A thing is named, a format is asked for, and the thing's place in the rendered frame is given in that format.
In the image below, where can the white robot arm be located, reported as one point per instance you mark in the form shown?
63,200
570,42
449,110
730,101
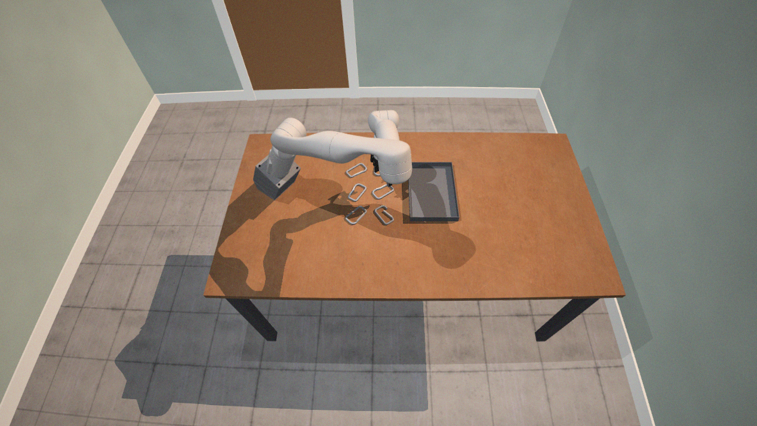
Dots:
393,155

